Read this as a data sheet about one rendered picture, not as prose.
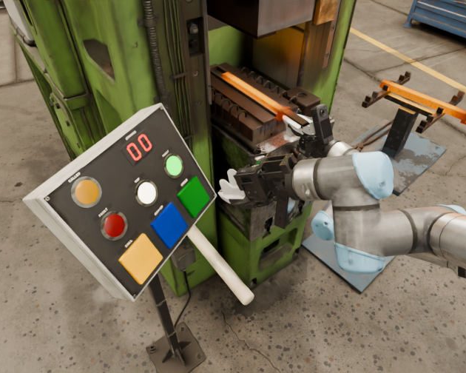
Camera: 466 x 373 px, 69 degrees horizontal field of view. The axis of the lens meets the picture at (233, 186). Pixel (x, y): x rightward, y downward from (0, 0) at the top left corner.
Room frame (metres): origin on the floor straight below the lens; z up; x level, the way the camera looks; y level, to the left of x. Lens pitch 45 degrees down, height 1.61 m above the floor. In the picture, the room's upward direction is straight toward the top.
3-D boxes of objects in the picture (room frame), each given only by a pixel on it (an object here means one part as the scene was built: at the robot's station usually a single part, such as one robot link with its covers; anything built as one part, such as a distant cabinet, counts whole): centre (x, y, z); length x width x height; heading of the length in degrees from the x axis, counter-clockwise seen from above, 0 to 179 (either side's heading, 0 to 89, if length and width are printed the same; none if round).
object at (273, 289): (0.90, -0.17, 0.01); 0.58 x 0.39 x 0.01; 127
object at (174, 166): (0.59, 0.14, 1.09); 0.05 x 0.03 x 0.04; 127
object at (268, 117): (1.11, -0.02, 0.96); 0.42 x 0.20 x 0.09; 37
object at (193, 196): (0.57, 0.10, 1.01); 0.07 x 0.05 x 0.07; 152
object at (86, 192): (0.43, 0.27, 1.16); 0.05 x 0.03 x 0.04; 127
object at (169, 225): (0.48, 0.15, 1.01); 0.07 x 0.05 x 0.07; 152
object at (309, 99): (1.10, -0.25, 0.95); 0.12 x 0.08 x 0.06; 37
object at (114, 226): (0.41, 0.23, 1.09); 0.05 x 0.03 x 0.04; 127
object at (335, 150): (0.76, -0.31, 0.98); 0.08 x 0.05 x 0.08; 127
